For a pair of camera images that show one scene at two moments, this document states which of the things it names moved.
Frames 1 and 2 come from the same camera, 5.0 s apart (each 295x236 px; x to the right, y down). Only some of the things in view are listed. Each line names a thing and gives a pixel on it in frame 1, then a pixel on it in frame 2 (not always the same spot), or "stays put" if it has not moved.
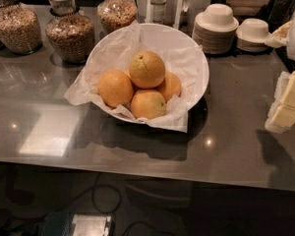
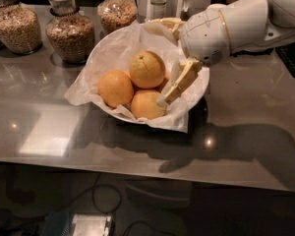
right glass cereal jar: [116, 11] stays put
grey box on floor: [71, 224] stays put
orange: [147, 70] stays put
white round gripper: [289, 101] -> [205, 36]
